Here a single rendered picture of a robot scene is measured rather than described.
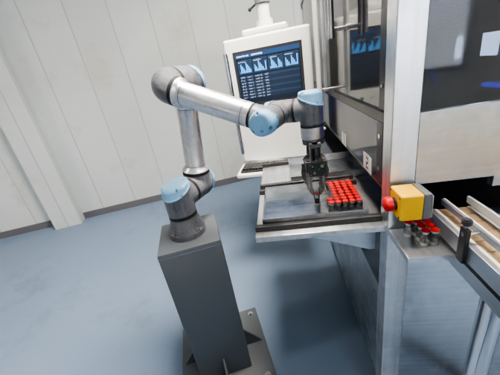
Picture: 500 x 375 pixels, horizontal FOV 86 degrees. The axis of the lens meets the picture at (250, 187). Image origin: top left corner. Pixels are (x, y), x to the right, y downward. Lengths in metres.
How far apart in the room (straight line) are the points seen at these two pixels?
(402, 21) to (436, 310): 0.90
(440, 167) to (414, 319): 0.56
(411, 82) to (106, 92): 3.20
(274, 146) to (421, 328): 1.20
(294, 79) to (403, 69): 1.02
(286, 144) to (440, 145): 1.10
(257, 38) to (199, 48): 1.82
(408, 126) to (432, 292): 0.58
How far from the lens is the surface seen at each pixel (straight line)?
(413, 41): 0.78
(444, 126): 0.84
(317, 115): 0.88
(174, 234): 1.16
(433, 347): 1.33
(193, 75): 1.07
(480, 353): 1.00
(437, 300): 1.16
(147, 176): 3.69
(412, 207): 0.78
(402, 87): 0.78
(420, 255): 0.82
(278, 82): 1.72
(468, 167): 0.91
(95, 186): 3.86
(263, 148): 1.81
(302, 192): 1.13
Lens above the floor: 1.37
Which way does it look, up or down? 23 degrees down
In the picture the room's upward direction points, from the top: 10 degrees counter-clockwise
